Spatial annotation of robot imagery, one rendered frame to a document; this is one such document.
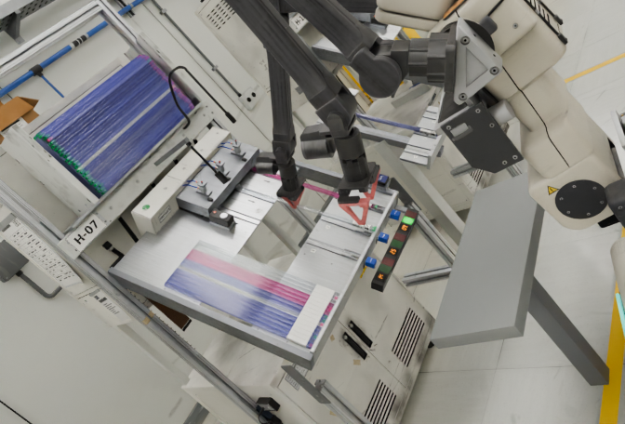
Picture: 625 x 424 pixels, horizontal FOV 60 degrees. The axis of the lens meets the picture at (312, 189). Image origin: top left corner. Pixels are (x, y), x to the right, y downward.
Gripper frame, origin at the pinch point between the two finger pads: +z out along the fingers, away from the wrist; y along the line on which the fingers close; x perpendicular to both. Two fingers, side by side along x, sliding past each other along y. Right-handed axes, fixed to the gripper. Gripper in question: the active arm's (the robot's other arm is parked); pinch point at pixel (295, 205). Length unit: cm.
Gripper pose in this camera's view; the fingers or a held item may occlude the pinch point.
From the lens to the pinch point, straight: 185.0
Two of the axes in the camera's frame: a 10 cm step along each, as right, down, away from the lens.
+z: 1.2, 7.3, 6.7
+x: 8.9, 2.1, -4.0
